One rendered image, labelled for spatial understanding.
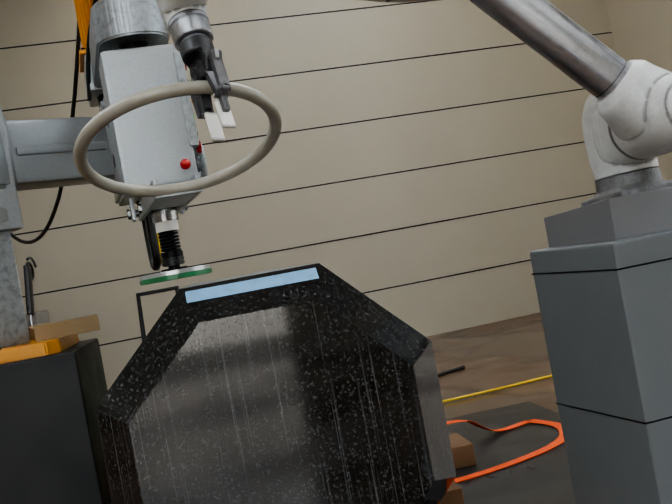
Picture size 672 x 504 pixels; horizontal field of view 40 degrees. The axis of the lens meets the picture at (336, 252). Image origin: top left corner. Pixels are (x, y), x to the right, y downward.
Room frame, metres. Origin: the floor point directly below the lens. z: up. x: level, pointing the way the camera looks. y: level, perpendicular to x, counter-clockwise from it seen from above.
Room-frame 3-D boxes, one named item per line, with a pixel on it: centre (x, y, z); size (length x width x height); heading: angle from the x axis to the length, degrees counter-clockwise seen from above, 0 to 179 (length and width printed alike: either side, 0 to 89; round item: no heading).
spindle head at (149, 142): (2.85, 0.51, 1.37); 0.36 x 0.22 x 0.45; 16
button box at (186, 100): (2.74, 0.36, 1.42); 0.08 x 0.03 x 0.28; 16
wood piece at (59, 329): (2.97, 0.91, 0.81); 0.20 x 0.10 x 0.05; 106
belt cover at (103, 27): (3.11, 0.59, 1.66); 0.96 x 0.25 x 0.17; 16
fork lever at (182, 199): (2.67, 0.46, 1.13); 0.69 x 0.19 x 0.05; 16
